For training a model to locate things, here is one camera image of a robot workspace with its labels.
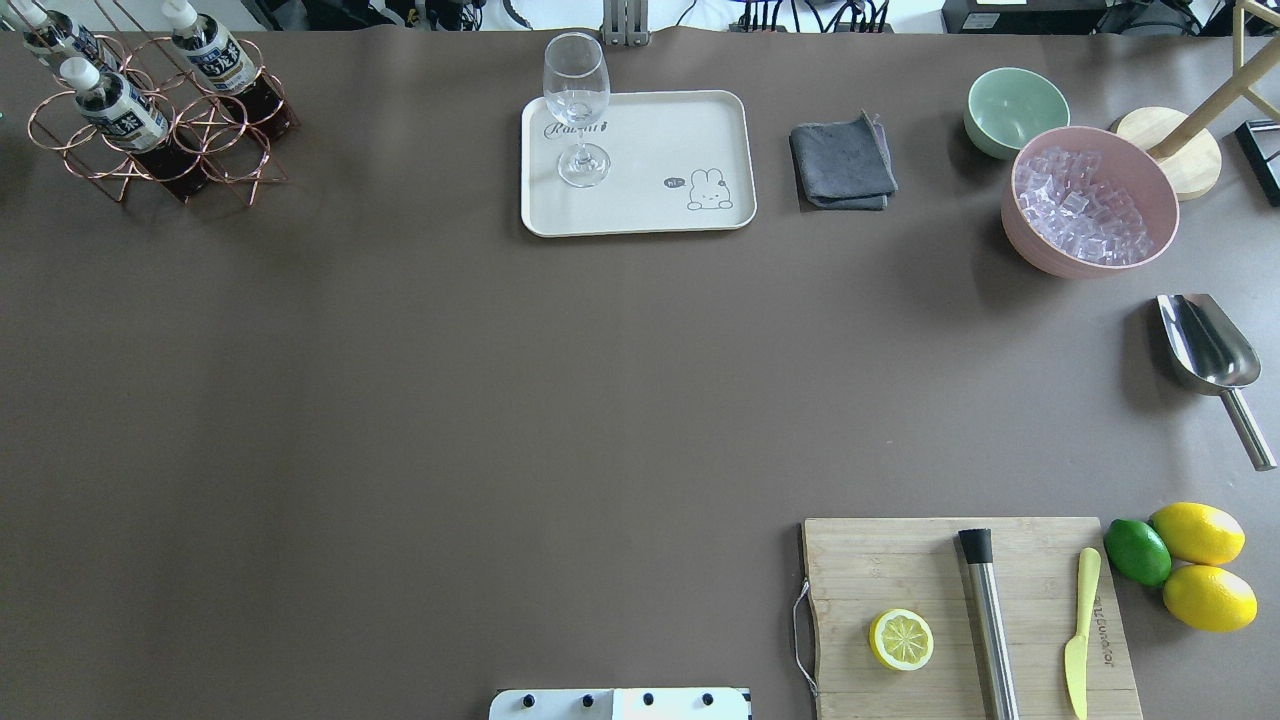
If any tea bottle white cap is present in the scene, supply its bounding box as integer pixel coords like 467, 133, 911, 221
161, 1, 292, 140
59, 56, 209, 200
1, 1, 122, 77

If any copper wire bottle basket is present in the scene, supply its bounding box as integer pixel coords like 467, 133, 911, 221
26, 1, 300, 206

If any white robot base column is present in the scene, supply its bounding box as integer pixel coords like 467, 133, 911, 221
488, 687, 753, 719

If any cream rabbit tray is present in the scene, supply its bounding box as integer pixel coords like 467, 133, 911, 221
520, 88, 756, 238

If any grey folded cloth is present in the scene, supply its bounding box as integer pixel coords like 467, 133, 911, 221
788, 111, 899, 211

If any clear wine glass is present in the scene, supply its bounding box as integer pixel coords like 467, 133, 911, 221
541, 31, 611, 188

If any bamboo cutting board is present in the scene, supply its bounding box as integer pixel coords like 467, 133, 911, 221
801, 518, 1102, 719

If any half lemon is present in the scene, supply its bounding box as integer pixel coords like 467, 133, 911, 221
868, 609, 934, 673

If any green bowl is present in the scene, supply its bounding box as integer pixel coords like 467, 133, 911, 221
964, 67, 1071, 160

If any pink bowl with ice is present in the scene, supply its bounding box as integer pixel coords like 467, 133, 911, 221
1001, 126, 1180, 279

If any steel muddler black tip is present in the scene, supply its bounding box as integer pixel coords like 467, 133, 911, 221
957, 528, 1021, 719

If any yellow plastic knife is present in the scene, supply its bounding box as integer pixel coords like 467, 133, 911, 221
1062, 547, 1101, 719

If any green lime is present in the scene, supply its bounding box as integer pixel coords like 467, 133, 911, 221
1103, 518, 1172, 587

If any steel ice scoop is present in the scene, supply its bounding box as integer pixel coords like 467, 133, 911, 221
1156, 293, 1277, 471

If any wooden cup tree stand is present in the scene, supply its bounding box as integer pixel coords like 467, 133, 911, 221
1111, 1, 1279, 201

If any yellow lemon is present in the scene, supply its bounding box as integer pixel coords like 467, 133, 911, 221
1149, 501, 1245, 566
1162, 564, 1258, 633

